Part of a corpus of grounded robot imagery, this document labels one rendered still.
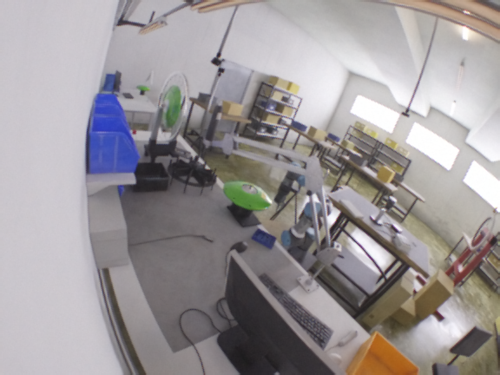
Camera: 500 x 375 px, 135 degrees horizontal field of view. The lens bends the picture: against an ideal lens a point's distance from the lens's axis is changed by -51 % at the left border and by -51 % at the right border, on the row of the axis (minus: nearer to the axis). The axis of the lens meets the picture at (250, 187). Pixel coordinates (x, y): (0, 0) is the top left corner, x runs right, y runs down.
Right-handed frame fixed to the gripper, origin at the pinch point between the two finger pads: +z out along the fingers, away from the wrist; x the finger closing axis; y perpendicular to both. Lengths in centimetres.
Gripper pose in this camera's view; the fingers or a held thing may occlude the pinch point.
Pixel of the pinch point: (278, 211)
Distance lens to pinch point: 134.8
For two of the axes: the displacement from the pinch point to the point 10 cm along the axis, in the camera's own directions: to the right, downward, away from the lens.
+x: -6.5, 1.3, -7.5
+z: -3.4, 8.3, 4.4
